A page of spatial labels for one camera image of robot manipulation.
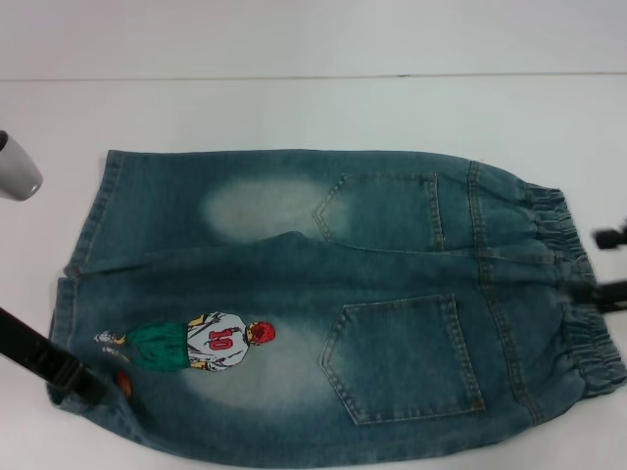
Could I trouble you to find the blue denim shorts with print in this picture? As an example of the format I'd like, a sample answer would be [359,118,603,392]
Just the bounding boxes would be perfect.
[46,149,627,459]

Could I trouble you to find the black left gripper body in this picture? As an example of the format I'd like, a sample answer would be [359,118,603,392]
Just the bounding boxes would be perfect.
[0,305,79,388]

